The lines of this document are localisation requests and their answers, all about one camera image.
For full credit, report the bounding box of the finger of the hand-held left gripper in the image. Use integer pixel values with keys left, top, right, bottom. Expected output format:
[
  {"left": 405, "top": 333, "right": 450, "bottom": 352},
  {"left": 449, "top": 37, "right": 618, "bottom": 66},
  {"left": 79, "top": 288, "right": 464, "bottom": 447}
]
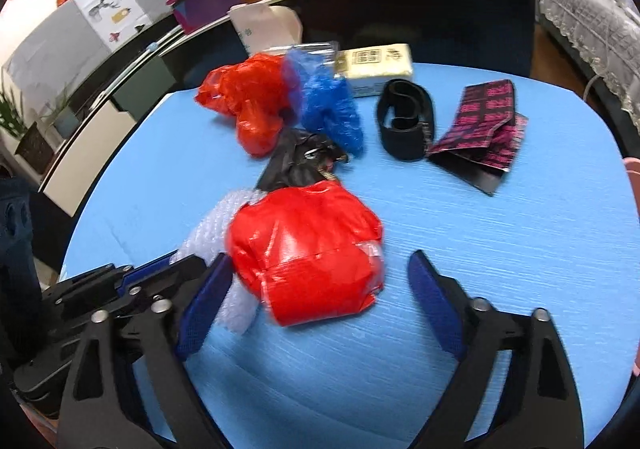
[
  {"left": 42, "top": 253, "right": 177, "bottom": 302},
  {"left": 57, "top": 261, "right": 211, "bottom": 330}
]

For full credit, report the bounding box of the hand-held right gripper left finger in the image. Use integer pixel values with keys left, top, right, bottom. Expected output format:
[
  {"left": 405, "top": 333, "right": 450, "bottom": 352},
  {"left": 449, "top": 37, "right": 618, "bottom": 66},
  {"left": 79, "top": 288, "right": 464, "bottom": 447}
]
[{"left": 56, "top": 253, "right": 235, "bottom": 449}]

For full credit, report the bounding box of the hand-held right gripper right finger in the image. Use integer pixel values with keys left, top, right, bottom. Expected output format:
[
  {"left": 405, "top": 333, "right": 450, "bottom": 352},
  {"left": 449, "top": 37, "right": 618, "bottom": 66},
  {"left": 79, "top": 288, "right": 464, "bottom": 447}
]
[{"left": 406, "top": 250, "right": 587, "bottom": 449}]

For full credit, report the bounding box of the large red plastic bag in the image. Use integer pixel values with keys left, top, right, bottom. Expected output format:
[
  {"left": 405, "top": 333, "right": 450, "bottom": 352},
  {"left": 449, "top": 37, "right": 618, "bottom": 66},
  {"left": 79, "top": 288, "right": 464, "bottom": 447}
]
[{"left": 225, "top": 180, "right": 386, "bottom": 328}]

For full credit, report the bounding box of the dark pink-printed wrapper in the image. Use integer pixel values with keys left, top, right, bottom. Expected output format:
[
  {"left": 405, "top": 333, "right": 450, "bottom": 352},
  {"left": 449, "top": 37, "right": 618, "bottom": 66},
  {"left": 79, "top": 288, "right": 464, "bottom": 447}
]
[{"left": 426, "top": 79, "right": 530, "bottom": 194}]

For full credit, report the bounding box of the blue plastic bag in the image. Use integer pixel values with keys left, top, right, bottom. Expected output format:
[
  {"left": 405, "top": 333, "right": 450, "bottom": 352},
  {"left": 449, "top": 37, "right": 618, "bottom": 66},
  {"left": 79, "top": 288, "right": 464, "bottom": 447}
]
[{"left": 282, "top": 46, "right": 365, "bottom": 154}]

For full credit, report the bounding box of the white bubble wrap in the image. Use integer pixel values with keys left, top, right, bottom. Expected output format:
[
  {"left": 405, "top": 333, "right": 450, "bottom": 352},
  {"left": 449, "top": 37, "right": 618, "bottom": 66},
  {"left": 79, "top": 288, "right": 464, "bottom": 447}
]
[{"left": 177, "top": 189, "right": 261, "bottom": 334}]

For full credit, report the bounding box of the green potted plant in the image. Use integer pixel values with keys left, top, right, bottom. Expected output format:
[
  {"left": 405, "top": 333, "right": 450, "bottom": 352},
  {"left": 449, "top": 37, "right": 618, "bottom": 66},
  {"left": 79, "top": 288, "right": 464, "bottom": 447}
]
[{"left": 0, "top": 79, "right": 56, "bottom": 174}]

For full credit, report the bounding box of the small potted plant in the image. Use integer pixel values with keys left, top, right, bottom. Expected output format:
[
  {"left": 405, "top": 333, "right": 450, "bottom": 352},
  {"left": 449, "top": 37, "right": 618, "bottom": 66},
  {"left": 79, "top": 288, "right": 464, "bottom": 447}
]
[{"left": 37, "top": 89, "right": 83, "bottom": 140}]

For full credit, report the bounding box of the black plastic bag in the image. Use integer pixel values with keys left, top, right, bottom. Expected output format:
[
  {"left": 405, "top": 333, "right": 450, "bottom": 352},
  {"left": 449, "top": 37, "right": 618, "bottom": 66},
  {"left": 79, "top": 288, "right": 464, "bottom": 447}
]
[{"left": 255, "top": 129, "right": 351, "bottom": 192}]

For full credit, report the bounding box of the black tv cabinet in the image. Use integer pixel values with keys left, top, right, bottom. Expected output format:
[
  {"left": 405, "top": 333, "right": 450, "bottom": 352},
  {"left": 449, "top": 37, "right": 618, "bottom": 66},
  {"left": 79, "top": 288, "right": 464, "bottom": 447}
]
[{"left": 15, "top": 19, "right": 181, "bottom": 180}]

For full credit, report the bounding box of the small red plastic bag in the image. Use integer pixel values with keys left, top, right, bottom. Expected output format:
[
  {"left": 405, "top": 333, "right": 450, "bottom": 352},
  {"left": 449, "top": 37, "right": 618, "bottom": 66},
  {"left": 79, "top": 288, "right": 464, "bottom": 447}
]
[{"left": 195, "top": 54, "right": 296, "bottom": 158}]

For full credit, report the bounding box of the yellow tissue pack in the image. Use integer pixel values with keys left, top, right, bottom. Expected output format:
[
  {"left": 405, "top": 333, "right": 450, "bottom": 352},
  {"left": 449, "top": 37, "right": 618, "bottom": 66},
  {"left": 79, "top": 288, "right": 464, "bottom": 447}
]
[{"left": 334, "top": 44, "right": 416, "bottom": 97}]

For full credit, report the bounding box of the clear plastic package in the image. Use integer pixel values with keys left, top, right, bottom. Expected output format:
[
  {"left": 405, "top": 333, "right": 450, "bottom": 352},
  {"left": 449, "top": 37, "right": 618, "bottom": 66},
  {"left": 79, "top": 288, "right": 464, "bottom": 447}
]
[{"left": 265, "top": 41, "right": 341, "bottom": 74}]

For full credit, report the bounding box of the sofa with grey quilted cover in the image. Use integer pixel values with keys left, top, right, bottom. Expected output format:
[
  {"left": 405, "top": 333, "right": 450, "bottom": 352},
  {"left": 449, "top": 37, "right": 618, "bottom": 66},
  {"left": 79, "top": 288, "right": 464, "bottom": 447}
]
[{"left": 520, "top": 0, "right": 640, "bottom": 140}]

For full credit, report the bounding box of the black elastic strap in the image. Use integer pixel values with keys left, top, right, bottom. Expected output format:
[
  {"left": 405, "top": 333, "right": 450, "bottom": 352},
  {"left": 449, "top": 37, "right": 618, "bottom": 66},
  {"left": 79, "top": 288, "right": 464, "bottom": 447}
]
[{"left": 376, "top": 78, "right": 435, "bottom": 162}]

